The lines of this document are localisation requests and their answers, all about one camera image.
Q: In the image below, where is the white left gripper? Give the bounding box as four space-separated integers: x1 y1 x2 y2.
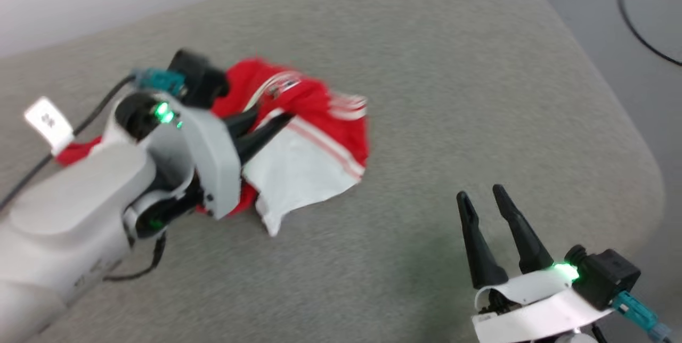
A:
178 105 295 221

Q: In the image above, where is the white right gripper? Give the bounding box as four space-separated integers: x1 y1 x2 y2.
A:
456 184 614 343

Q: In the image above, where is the red and white garment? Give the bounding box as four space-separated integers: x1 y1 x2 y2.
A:
53 57 370 238

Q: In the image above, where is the grey fabric sofa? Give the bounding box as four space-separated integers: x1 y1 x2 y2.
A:
0 0 667 343

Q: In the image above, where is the white paper label tag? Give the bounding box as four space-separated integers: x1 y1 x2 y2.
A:
24 96 75 155

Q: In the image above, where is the teal left camera connector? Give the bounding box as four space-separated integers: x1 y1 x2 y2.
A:
132 68 188 96

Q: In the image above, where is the teal camera connector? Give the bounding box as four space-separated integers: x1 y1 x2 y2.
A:
613 291 673 341
132 68 188 96

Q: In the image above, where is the teal right camera connector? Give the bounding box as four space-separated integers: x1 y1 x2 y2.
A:
613 291 673 341

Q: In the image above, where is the black left camera cable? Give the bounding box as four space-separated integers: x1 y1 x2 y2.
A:
0 74 135 211

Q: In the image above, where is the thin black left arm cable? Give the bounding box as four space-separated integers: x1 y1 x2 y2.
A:
103 231 167 282

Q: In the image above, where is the black floor cable loop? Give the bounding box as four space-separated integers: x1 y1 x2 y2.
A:
617 0 682 67

